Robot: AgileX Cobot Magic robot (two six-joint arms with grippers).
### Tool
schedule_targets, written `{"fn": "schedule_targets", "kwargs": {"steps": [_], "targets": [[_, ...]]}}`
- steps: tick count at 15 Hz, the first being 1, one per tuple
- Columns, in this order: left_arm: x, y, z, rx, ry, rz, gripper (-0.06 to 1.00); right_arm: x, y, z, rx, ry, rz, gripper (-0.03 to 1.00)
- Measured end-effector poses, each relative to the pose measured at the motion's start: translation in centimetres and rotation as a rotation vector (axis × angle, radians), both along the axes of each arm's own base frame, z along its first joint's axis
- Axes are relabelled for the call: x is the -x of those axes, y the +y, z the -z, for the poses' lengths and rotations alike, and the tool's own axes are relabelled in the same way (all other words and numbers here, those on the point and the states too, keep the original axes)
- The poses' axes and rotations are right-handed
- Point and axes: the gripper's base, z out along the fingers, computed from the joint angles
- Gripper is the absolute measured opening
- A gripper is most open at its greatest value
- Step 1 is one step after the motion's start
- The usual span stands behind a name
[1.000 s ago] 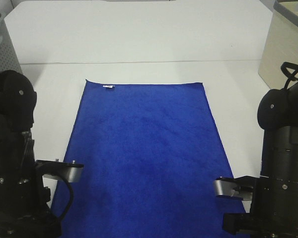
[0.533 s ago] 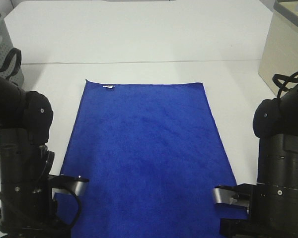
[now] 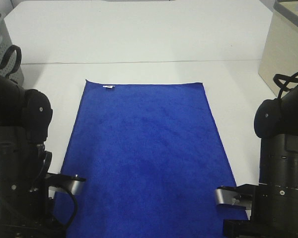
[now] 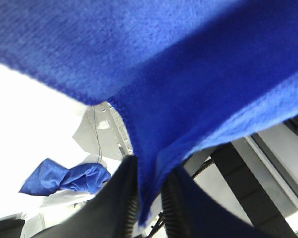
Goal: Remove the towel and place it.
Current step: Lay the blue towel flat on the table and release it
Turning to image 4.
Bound crumpled blue cloth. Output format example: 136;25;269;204
19;158;111;196

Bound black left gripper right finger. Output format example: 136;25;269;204
162;168;268;238

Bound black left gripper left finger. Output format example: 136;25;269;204
37;156;138;238

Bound blue microfiber towel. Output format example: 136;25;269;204
0;0;298;224

